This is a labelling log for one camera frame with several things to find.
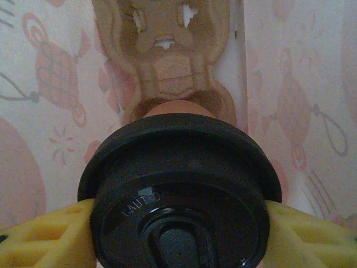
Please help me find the brown pulp cup carrier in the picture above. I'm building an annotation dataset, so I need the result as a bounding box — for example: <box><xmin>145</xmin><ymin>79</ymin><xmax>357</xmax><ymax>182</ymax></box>
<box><xmin>93</xmin><ymin>0</ymin><xmax>238</xmax><ymax>128</ymax></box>

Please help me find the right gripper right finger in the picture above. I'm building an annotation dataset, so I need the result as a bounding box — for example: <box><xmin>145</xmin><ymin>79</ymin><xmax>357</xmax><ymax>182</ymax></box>
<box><xmin>263</xmin><ymin>202</ymin><xmax>357</xmax><ymax>268</ymax></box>

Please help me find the black coffee cup lid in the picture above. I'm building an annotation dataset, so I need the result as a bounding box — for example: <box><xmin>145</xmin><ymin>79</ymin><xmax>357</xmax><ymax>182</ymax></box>
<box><xmin>77</xmin><ymin>113</ymin><xmax>283</xmax><ymax>268</ymax></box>

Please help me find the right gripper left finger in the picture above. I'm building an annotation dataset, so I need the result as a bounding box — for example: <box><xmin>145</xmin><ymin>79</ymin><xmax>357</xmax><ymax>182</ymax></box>
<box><xmin>0</xmin><ymin>198</ymin><xmax>97</xmax><ymax>268</ymax></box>

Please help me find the brown paper coffee cup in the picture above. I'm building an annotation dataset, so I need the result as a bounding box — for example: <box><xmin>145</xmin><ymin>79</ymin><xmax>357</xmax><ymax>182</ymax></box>
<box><xmin>144</xmin><ymin>100</ymin><xmax>213</xmax><ymax>119</ymax></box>

